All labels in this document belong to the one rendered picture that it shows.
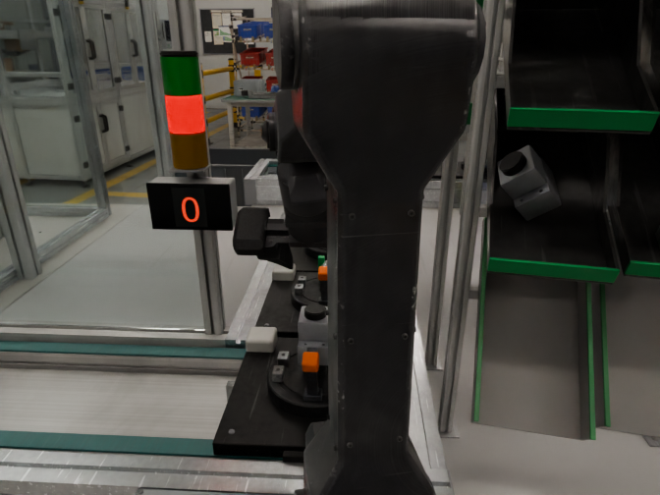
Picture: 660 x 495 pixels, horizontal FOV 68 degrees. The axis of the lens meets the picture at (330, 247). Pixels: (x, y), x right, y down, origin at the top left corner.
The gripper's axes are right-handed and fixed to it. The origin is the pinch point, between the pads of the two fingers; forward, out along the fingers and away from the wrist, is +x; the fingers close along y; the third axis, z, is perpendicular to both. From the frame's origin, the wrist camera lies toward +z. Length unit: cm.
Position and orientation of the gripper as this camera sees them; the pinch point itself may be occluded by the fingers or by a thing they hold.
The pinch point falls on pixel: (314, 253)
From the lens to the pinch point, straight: 64.2
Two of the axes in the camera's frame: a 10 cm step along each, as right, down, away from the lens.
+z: 0.5, -8.5, 5.3
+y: -10.0, -0.2, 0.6
